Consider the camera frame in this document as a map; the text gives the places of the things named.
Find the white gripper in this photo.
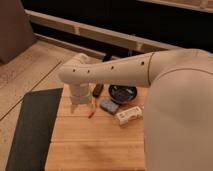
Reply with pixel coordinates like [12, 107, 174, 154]
[69, 83, 93, 113]

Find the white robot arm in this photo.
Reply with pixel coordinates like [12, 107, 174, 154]
[59, 49, 213, 171]

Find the dark round bowl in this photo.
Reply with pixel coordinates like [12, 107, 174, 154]
[108, 85, 137, 104]

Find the dark grey floor mat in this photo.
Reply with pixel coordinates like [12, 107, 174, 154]
[5, 88, 62, 171]

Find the brown cabinet corner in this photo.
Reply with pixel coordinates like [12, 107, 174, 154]
[0, 0, 36, 63]

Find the dark brown handled tool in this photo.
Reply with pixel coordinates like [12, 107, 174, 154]
[92, 84, 104, 98]

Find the wooden shelf rail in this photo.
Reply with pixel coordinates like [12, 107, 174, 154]
[24, 9, 213, 59]

